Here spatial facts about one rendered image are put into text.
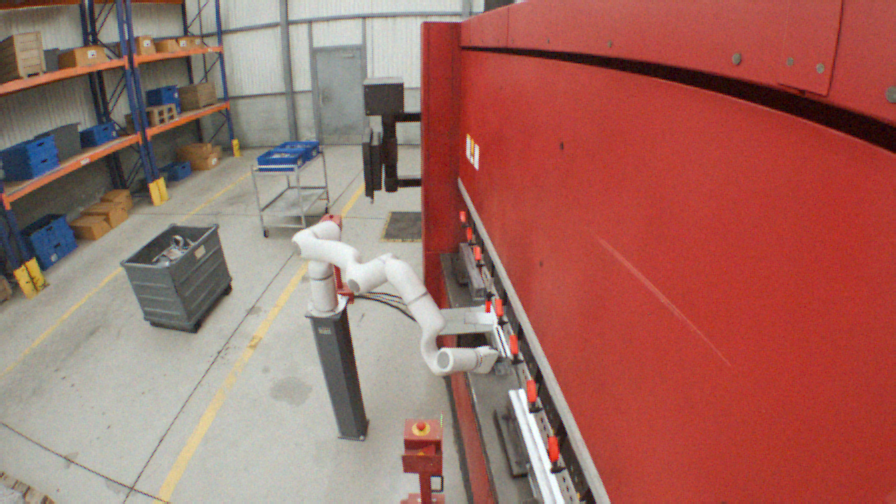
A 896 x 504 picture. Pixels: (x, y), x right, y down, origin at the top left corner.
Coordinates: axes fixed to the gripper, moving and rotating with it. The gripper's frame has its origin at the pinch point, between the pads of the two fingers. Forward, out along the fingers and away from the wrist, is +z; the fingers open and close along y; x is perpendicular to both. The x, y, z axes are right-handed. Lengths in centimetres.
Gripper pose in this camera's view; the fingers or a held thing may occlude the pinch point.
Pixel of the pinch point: (497, 359)
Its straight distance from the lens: 163.8
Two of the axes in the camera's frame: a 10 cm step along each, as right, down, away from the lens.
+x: -6.0, -4.1, 6.9
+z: 6.8, 1.9, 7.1
